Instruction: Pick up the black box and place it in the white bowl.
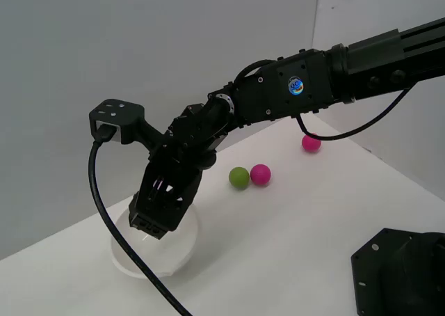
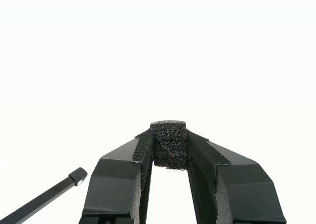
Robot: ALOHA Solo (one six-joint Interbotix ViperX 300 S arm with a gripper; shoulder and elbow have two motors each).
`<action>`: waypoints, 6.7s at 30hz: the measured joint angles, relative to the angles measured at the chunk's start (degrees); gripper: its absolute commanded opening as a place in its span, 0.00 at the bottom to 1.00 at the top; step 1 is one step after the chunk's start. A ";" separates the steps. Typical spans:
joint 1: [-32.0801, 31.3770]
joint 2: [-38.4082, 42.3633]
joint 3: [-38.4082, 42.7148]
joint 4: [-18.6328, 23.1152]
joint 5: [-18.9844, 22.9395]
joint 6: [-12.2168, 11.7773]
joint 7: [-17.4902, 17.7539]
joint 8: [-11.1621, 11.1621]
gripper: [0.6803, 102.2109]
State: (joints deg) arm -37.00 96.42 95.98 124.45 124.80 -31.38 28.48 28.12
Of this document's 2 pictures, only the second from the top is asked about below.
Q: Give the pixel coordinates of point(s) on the black foam box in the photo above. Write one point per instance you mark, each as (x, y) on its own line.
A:
(170, 145)

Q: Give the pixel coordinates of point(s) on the black metal rod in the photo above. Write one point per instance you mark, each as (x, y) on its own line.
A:
(37, 201)

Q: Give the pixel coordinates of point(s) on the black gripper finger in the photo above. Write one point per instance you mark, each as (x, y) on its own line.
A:
(242, 189)
(113, 184)

